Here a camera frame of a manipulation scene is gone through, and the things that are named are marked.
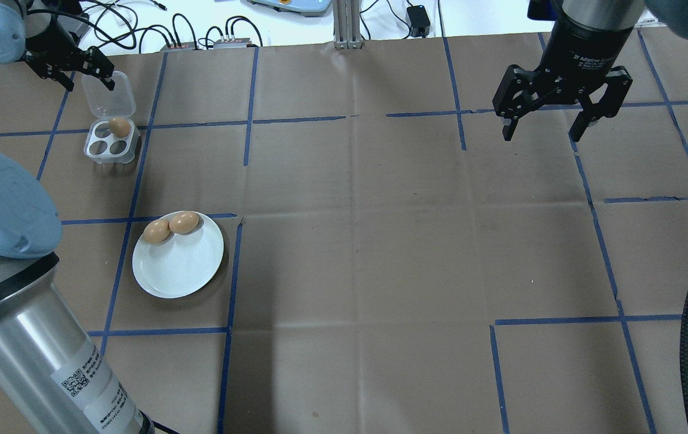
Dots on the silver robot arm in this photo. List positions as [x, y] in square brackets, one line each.
[6, 361]
[681, 18]

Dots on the clear plastic egg carton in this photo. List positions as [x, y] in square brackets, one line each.
[109, 90]

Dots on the black power adapter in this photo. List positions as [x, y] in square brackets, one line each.
[419, 18]

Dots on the brown egg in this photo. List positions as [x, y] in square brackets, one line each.
[184, 222]
[119, 126]
[156, 231]

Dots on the white round plate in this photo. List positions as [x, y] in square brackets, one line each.
[181, 268]

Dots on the blue grey device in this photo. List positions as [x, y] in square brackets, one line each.
[296, 6]

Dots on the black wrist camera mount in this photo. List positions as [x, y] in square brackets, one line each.
[540, 7]

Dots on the aluminium profile post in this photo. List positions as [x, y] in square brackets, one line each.
[348, 24]

